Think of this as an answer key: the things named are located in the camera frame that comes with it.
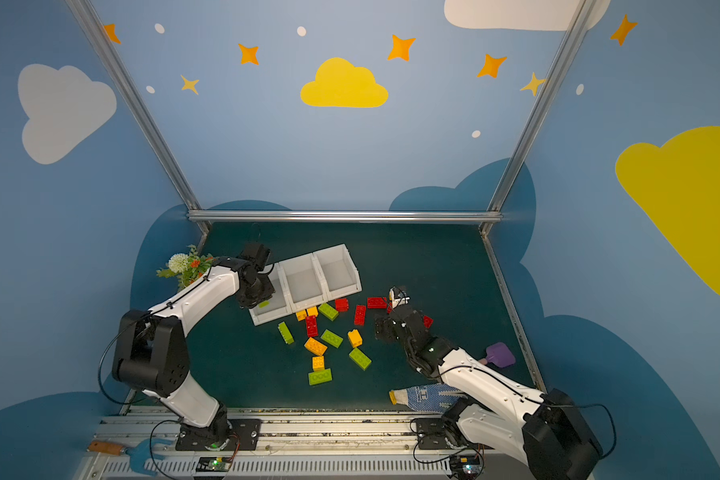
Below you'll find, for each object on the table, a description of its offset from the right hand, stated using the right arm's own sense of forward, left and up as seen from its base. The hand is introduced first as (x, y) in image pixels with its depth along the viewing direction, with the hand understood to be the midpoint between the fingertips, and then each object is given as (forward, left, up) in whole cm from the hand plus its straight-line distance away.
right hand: (394, 310), depth 85 cm
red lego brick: (-1, +25, -10) cm, 27 cm away
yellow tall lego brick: (-5, +11, -9) cm, 15 cm away
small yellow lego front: (-14, +21, -8) cm, 26 cm away
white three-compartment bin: (+17, +30, -11) cm, 36 cm away
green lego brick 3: (-5, +19, -10) cm, 22 cm away
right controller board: (-35, -18, -12) cm, 42 cm away
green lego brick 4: (-11, +9, -10) cm, 18 cm away
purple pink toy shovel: (-7, -32, -12) cm, 35 cm away
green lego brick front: (-16, +21, -11) cm, 29 cm away
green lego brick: (-5, +33, -9) cm, 34 cm away
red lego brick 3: (+8, +5, -10) cm, 14 cm away
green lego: (-1, +37, +2) cm, 37 cm away
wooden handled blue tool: (-37, +62, -10) cm, 72 cm away
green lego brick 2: (+4, +21, -10) cm, 23 cm away
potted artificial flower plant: (+9, +64, +4) cm, 65 cm away
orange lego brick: (-8, +23, -10) cm, 26 cm away
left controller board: (-38, +43, -10) cm, 58 cm away
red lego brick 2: (+2, +10, -10) cm, 15 cm away
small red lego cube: (+6, +16, -9) cm, 20 cm away
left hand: (+4, +38, -2) cm, 39 cm away
